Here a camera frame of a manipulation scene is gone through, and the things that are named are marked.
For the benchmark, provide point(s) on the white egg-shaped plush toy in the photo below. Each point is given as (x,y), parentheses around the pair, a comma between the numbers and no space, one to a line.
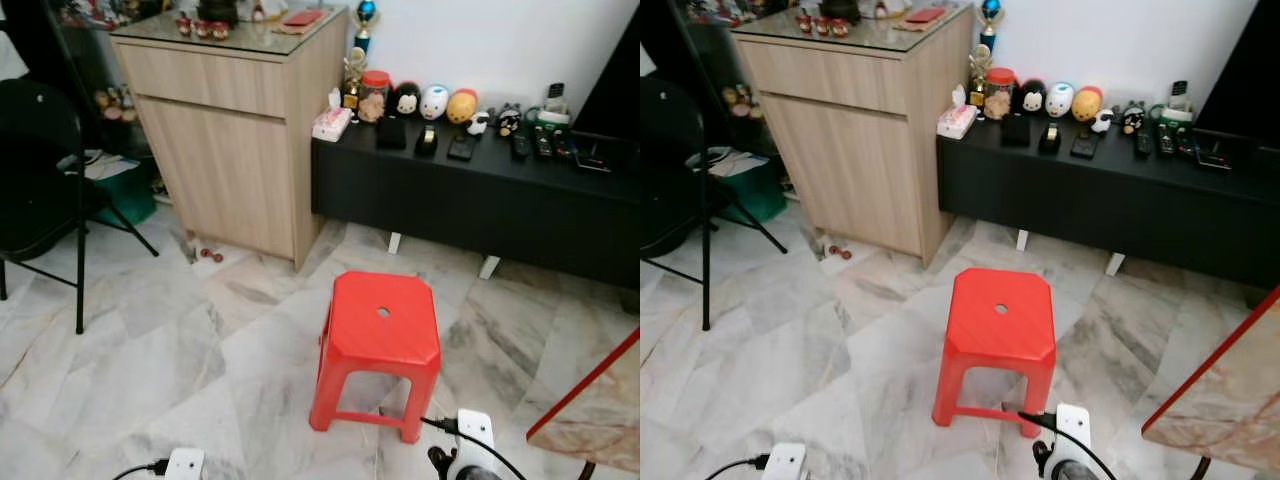
(434,103)
(1059,100)

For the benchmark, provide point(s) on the dark display shelf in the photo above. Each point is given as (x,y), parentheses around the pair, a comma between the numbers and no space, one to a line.
(722,60)
(100,60)

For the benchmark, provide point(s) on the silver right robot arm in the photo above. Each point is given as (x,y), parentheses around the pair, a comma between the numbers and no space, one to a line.
(1070,472)
(475,472)

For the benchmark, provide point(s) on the black bowl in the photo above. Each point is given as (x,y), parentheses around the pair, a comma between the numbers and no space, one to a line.
(841,9)
(217,10)

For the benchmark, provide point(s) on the small red floor toy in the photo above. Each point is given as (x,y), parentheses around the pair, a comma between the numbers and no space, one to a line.
(211,255)
(840,252)

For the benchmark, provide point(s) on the black low console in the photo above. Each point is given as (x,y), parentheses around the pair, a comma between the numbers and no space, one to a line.
(470,210)
(1100,205)

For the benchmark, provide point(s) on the red lid snack jar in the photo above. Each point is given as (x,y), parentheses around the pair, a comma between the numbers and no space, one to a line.
(1000,97)
(374,100)

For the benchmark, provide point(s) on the small gold trophy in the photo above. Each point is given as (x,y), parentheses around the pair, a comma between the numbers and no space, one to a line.
(353,75)
(978,72)

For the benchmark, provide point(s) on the black television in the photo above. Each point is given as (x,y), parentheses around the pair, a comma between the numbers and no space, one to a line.
(1245,80)
(620,90)

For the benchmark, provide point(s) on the red flat wallet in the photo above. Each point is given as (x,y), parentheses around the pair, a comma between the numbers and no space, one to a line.
(925,16)
(303,18)

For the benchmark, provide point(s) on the small panda figurine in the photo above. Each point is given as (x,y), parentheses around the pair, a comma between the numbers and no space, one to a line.
(509,120)
(1133,117)

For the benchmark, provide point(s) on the flat black wallet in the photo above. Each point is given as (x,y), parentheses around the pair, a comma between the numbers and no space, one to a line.
(1085,146)
(462,148)

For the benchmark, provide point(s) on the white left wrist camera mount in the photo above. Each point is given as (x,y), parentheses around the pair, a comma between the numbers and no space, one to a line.
(785,464)
(185,466)

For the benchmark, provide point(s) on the white papers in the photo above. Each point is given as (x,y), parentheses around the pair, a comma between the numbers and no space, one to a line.
(735,162)
(105,165)

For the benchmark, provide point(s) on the black folding chair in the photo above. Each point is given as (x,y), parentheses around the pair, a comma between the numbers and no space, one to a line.
(665,150)
(30,150)

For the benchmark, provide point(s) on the pink tissue box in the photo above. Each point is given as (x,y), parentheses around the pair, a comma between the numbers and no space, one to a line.
(331,122)
(956,120)

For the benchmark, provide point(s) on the yellow egg-shaped plush toy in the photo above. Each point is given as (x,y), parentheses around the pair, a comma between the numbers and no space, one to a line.
(462,106)
(1087,103)

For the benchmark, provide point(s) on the blue globe trophy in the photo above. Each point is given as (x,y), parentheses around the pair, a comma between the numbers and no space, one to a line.
(366,12)
(991,10)

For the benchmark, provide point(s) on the green storage box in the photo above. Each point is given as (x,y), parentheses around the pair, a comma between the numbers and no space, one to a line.
(130,200)
(758,197)

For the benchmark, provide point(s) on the light wooden cabinet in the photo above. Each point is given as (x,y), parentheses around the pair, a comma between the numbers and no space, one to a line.
(850,170)
(230,170)

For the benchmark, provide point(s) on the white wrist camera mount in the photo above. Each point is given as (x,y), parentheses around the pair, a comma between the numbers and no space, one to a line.
(1073,425)
(785,464)
(185,466)
(476,428)

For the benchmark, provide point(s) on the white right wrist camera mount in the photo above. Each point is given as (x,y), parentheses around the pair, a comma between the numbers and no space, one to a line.
(476,428)
(1073,425)

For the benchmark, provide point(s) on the small black box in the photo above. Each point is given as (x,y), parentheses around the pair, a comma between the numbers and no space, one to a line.
(391,134)
(1016,131)

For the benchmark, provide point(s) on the red plastic stool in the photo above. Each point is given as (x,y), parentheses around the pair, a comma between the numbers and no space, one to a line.
(380,345)
(1000,340)

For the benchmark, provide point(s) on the small red white figurine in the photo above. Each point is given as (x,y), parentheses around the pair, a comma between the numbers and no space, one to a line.
(183,25)
(820,26)
(838,29)
(200,29)
(804,22)
(219,31)

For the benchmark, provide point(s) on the small white animal figurine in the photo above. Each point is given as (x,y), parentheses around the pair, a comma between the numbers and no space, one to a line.
(1103,120)
(478,123)

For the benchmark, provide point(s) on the black egg-shaped plush toy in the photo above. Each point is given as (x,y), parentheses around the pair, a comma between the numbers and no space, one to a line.
(1031,97)
(405,100)

